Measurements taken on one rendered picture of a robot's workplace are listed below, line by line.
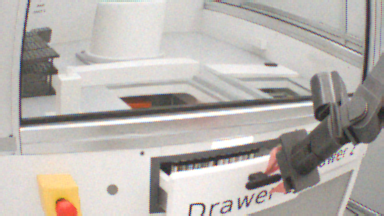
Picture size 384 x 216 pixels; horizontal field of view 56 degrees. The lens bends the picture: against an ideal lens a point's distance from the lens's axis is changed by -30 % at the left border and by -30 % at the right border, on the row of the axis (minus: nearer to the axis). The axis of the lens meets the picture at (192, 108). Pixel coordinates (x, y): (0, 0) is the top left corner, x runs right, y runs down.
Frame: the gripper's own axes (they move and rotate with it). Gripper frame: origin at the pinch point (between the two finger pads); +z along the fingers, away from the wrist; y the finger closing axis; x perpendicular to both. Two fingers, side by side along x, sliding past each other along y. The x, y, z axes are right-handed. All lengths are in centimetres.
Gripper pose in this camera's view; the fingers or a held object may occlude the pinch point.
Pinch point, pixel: (271, 182)
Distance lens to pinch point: 78.0
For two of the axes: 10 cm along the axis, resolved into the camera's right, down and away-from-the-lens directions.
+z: -4.4, 4.7, 7.7
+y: -3.1, -8.8, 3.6
